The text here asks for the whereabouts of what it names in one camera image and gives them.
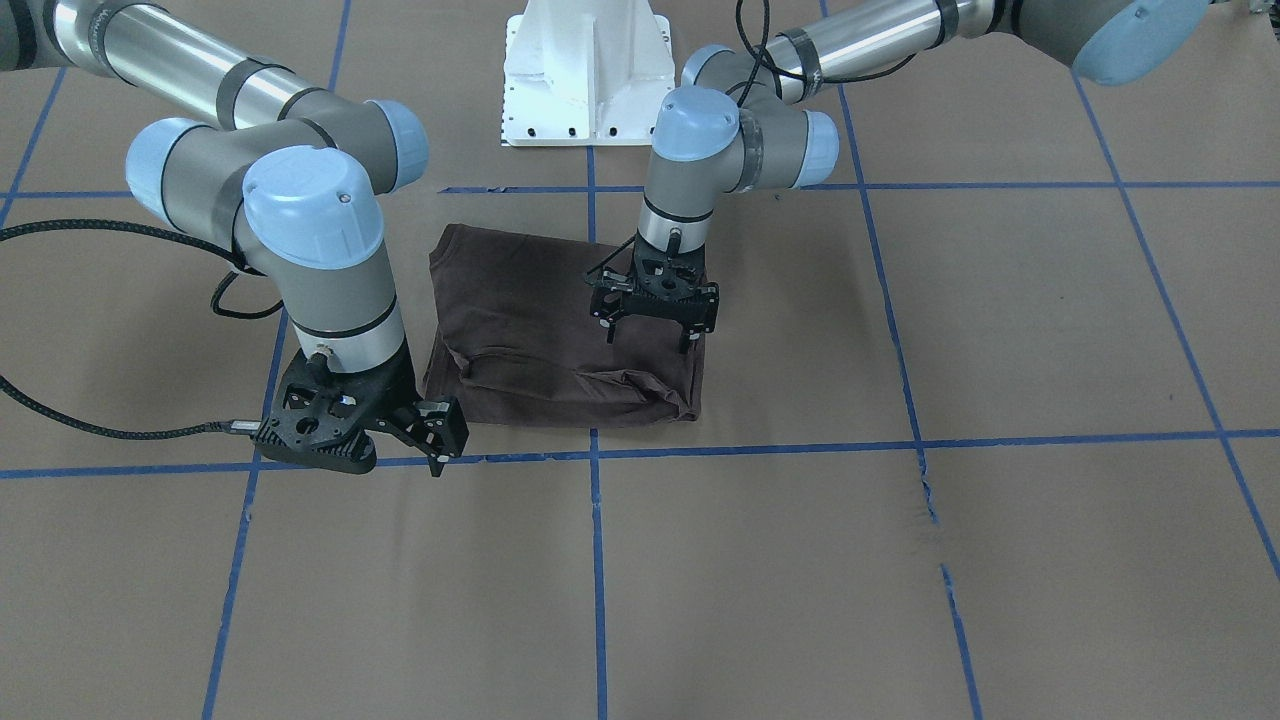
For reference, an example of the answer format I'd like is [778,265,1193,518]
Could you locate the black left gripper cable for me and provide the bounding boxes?
[585,0,922,286]

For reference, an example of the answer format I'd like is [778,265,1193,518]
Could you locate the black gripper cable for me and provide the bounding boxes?
[0,220,291,441]
[585,0,922,286]

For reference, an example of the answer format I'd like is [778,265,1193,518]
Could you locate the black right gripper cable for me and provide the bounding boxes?
[0,220,291,441]

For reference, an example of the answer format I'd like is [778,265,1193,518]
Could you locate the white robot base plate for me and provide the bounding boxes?
[500,1,676,147]

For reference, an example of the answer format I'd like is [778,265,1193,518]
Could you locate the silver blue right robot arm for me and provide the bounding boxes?
[3,1,468,477]

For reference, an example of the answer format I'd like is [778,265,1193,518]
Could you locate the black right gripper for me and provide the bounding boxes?
[255,345,470,477]

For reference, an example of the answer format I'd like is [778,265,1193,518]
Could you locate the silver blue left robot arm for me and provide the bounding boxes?
[585,1,1208,352]

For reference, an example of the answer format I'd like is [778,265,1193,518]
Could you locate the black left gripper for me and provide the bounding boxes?
[588,245,721,355]

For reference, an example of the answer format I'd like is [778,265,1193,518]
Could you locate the dark brown t-shirt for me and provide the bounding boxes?
[422,224,704,428]

